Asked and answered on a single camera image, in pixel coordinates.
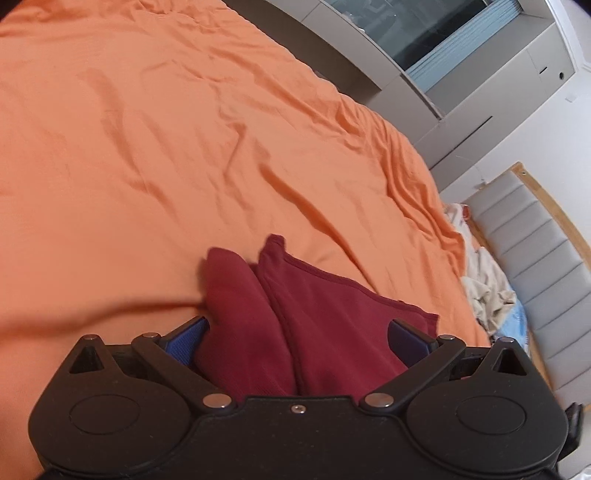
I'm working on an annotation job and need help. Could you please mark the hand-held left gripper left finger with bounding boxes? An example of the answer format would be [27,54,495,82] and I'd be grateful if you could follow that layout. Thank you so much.
[68,316,235,414]

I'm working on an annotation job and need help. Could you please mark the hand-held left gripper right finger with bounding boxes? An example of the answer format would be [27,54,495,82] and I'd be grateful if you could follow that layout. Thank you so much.
[359,318,537,414]

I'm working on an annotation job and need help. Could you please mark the dark red long-sleeve shirt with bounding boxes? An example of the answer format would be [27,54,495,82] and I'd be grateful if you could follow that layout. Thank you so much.
[193,234,440,398]

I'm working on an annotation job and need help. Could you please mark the cream crumpled clothes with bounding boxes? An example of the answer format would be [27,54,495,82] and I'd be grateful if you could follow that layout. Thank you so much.
[444,202,517,334]

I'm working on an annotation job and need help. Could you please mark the light blue cloth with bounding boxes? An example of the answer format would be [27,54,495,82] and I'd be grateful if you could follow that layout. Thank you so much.
[494,295,532,347]

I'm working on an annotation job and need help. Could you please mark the grey padded wooden headboard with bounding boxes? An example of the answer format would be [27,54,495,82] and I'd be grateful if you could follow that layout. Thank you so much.
[462,161,591,407]

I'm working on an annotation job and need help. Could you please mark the orange blanket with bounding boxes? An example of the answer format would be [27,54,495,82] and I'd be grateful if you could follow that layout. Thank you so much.
[0,0,491,480]

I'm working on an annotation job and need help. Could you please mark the grey built-in wardrobe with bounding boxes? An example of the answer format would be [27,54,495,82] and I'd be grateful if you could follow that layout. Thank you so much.
[226,0,580,191]

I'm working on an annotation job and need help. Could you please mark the light blue curtain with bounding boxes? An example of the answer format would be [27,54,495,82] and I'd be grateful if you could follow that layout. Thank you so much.
[405,0,528,92]

